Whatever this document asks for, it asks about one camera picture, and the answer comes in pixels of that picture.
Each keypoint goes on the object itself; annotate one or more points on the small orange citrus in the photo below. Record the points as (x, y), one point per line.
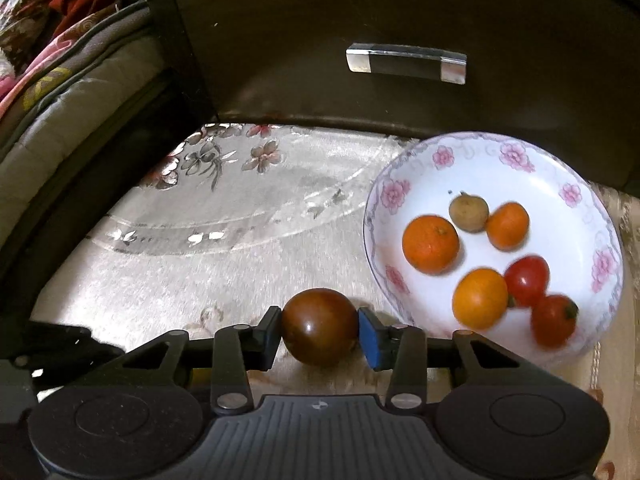
(430, 244)
(480, 299)
(508, 226)

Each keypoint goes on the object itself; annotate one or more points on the dark brown-red tomato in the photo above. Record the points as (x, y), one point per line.
(320, 327)

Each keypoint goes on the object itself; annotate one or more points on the beige quilted mattress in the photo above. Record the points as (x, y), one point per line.
(75, 125)

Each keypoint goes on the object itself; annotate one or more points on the red cherry tomato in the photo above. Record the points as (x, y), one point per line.
(554, 321)
(527, 280)

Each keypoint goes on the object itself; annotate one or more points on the white floral rimmed plate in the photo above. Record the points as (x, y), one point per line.
(435, 180)

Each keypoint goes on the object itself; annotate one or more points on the pink blanket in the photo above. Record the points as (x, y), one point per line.
(35, 75)

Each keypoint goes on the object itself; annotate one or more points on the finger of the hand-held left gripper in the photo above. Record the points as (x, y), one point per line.
(65, 342)

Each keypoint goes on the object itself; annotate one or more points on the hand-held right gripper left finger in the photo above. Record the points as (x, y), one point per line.
(265, 340)

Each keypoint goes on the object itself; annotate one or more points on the dark bed frame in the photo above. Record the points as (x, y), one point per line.
(100, 195)

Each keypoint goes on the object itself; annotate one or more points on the dark wooden nightstand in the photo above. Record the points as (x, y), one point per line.
(350, 5)

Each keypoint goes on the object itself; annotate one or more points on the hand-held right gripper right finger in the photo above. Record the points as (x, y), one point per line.
(370, 337)

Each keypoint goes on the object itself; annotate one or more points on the small brown-green kiwi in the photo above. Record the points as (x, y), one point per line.
(468, 212)

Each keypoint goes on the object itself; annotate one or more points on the floral printed blanket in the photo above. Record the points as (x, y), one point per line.
(25, 15)

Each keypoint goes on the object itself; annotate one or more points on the beige floral tablecloth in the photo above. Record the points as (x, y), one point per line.
(225, 260)

